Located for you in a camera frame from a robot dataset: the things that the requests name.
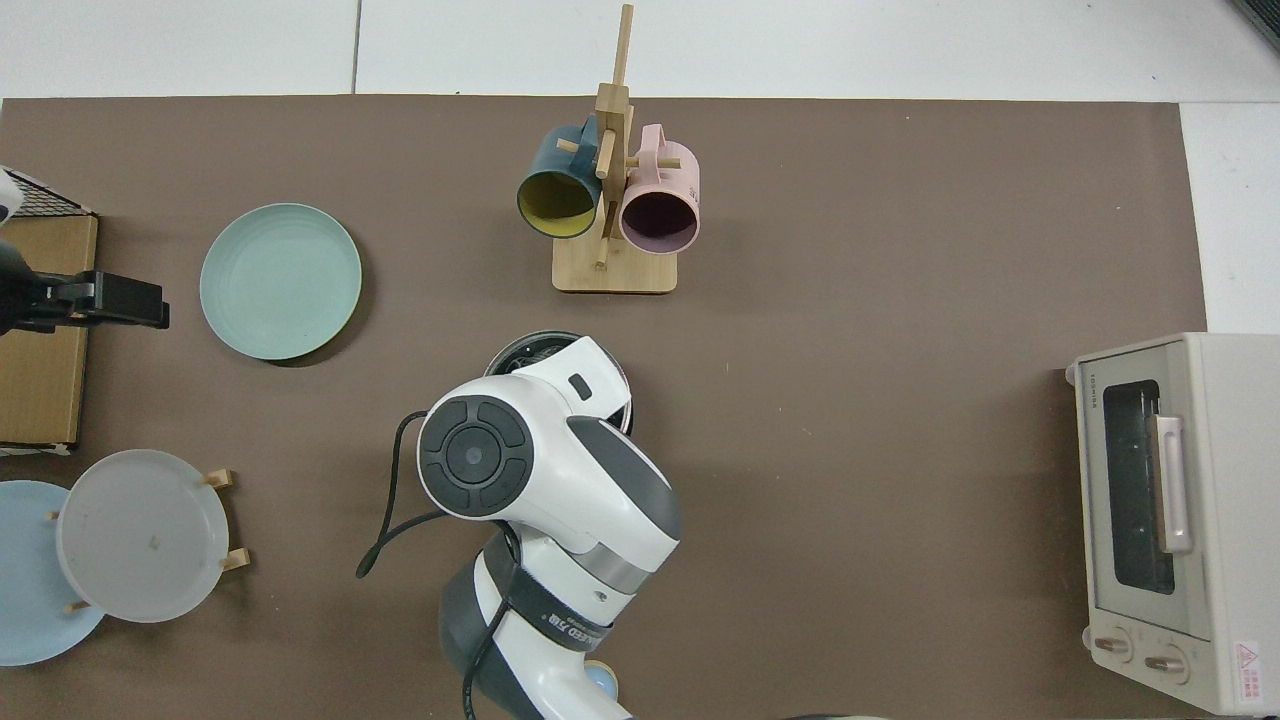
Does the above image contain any pink cup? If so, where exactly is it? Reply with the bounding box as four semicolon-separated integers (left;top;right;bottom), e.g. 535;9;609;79
618;124;701;255

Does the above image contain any wooden plate rack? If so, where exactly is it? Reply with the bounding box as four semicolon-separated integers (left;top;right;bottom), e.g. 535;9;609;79
47;468;251;613

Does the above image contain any wire basket with wooden floor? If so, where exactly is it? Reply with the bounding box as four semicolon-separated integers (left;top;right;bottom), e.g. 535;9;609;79
0;165;101;456

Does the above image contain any grey plate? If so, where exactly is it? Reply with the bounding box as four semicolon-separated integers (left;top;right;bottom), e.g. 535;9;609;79
56;449;231;624

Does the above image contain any teal round plate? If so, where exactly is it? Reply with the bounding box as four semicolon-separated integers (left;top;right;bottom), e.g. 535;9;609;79
199;203;363;361

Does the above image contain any pale toaster oven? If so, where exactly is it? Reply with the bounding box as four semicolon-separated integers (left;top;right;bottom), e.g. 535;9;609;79
1065;332;1280;716

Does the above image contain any black pot with blue handle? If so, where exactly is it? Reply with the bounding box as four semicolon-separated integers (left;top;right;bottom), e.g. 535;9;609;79
484;330;635;436

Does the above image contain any light blue plate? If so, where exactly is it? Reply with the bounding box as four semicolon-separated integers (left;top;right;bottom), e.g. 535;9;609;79
0;480;106;667

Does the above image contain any brown table cloth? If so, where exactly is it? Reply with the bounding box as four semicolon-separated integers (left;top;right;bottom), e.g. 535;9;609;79
0;95;1211;720

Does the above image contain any dark blue cup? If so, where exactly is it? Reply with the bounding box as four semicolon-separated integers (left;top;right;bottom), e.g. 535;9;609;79
516;113;603;240

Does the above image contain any wooden cup stand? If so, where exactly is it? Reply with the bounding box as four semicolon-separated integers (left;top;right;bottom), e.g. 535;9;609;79
552;3;679;295

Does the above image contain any glass lid with blue knob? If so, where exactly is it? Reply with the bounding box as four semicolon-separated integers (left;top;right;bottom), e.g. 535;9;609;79
487;331;632;433

